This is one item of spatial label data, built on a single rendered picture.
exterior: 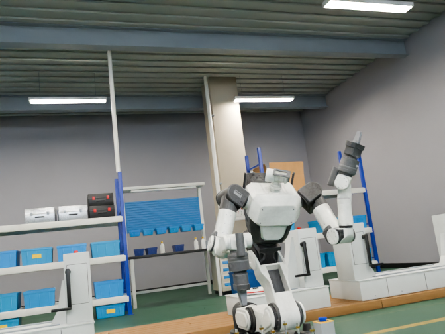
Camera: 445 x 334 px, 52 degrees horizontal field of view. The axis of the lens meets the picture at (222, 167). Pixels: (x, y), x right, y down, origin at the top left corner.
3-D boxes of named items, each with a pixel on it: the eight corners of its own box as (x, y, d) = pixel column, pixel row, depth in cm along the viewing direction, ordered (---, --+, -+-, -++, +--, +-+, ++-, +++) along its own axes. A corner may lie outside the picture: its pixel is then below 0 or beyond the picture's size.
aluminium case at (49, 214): (28, 226, 637) (28, 213, 641) (57, 224, 647) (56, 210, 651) (24, 224, 597) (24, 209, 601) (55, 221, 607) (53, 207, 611)
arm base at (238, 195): (212, 209, 237) (216, 188, 241) (234, 215, 241) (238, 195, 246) (225, 202, 224) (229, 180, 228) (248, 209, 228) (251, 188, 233)
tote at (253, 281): (231, 297, 672) (228, 272, 678) (255, 293, 688) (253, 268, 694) (245, 299, 627) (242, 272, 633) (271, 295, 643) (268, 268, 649)
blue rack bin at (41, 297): (26, 307, 619) (25, 290, 623) (55, 302, 632) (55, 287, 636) (23, 309, 573) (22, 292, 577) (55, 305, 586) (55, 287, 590)
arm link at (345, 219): (341, 204, 217) (344, 245, 216) (356, 203, 223) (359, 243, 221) (325, 204, 226) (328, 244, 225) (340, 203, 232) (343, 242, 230)
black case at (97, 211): (87, 221, 661) (87, 209, 664) (112, 219, 673) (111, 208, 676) (89, 218, 622) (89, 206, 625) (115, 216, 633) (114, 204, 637)
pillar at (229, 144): (223, 288, 864) (200, 87, 936) (251, 284, 882) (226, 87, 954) (233, 289, 812) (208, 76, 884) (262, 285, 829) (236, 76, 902)
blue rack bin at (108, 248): (90, 258, 658) (89, 244, 661) (117, 256, 670) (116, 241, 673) (91, 258, 611) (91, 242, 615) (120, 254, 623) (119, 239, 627)
